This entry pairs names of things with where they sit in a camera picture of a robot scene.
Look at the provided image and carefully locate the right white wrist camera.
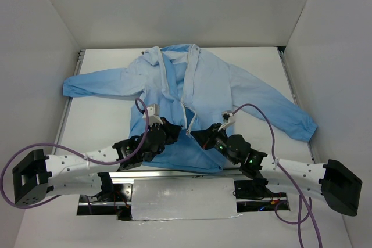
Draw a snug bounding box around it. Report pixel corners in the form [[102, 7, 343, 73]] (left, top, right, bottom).
[[218, 110, 236, 131]]

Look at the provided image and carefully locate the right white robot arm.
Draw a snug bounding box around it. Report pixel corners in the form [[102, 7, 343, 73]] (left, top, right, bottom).
[[191, 123, 363, 217]]

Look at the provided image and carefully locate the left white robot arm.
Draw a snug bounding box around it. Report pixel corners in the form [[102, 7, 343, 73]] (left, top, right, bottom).
[[12, 117, 181, 207]]

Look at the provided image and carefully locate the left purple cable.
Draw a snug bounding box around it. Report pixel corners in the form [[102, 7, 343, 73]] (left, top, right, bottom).
[[0, 98, 151, 209]]

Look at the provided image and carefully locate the purple cable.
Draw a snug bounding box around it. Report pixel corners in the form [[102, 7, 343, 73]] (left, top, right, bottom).
[[232, 103, 323, 248], [0, 98, 151, 209]]

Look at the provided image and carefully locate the aluminium rail frame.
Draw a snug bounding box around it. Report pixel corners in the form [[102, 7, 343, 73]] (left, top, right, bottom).
[[43, 45, 324, 217]]

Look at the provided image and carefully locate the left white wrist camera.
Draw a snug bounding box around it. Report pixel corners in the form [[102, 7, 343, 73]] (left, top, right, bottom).
[[146, 104, 163, 126]]

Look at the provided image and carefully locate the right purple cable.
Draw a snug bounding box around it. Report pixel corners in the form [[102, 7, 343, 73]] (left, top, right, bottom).
[[232, 103, 323, 248]]

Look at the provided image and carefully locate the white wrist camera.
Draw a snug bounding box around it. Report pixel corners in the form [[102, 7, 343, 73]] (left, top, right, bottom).
[[146, 104, 163, 126], [218, 110, 236, 131]]

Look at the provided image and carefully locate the light blue zip jacket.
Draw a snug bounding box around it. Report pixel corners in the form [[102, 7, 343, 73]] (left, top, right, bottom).
[[62, 44, 317, 173]]

